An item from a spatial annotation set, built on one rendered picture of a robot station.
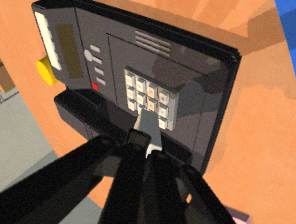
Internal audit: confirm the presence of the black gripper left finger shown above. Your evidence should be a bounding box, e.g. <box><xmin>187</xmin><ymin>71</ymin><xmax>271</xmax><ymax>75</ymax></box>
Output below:
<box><xmin>0</xmin><ymin>109</ymin><xmax>152</xmax><ymax>224</ymax></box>

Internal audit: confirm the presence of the yellow short cylinder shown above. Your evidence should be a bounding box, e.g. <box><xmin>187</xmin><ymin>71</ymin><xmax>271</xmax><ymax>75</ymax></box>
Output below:
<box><xmin>36</xmin><ymin>56</ymin><xmax>59</xmax><ymax>86</ymax></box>

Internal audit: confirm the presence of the pink sticky note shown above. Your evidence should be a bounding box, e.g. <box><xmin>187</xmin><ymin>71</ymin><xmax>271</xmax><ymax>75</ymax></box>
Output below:
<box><xmin>225</xmin><ymin>206</ymin><xmax>251</xmax><ymax>224</ymax></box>

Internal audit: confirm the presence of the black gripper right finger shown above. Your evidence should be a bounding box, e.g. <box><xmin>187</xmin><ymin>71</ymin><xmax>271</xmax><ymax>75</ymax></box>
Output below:
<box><xmin>137</xmin><ymin>112</ymin><xmax>237</xmax><ymax>224</ymax></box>

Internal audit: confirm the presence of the black desk phone body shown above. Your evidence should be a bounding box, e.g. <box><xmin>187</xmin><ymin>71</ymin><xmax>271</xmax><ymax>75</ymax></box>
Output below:
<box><xmin>31</xmin><ymin>0</ymin><xmax>242</xmax><ymax>176</ymax></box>

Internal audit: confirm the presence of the blue flat rectangular pad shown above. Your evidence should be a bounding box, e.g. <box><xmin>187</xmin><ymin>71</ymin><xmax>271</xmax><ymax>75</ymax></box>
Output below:
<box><xmin>274</xmin><ymin>0</ymin><xmax>296</xmax><ymax>77</ymax></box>

